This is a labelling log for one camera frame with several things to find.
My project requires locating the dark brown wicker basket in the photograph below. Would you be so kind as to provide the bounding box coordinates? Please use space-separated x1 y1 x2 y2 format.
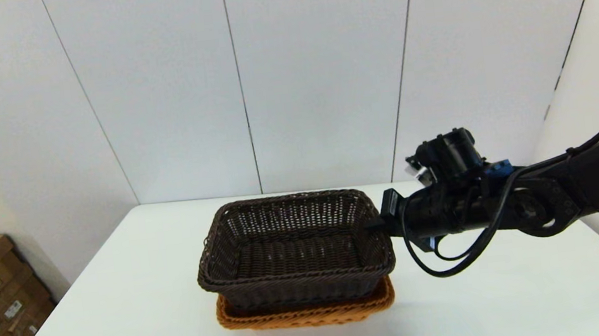
189 184 400 316

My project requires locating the orange wicker basket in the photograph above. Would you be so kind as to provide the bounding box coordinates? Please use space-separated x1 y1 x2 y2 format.
214 275 397 336

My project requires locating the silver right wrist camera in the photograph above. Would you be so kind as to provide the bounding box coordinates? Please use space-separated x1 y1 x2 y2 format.
405 155 435 186

